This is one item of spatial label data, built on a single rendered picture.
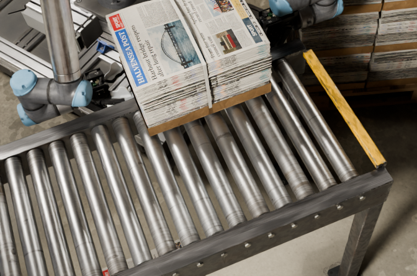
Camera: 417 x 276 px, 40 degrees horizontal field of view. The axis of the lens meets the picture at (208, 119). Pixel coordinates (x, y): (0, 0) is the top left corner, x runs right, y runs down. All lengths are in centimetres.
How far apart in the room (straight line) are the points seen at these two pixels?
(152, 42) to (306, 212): 60
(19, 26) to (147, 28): 144
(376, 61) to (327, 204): 103
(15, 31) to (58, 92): 131
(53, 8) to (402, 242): 157
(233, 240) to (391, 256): 101
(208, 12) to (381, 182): 65
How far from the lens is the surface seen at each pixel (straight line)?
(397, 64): 249
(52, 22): 155
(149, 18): 161
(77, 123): 174
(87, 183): 162
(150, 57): 152
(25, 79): 168
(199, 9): 161
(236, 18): 158
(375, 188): 157
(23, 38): 286
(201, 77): 152
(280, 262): 231
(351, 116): 165
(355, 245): 193
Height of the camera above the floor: 217
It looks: 56 degrees down
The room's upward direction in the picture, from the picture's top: 9 degrees counter-clockwise
